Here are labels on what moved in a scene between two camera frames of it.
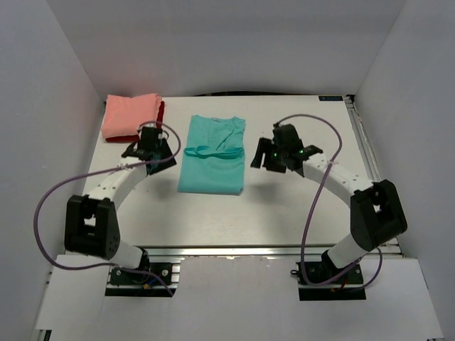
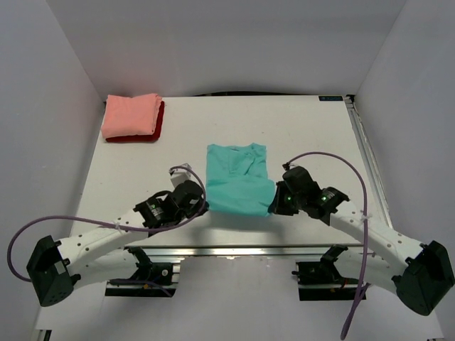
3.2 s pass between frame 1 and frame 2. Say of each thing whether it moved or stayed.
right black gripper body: moved
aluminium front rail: stayed
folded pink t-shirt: stayed
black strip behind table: stayed
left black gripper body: moved
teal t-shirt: moved
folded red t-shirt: stayed
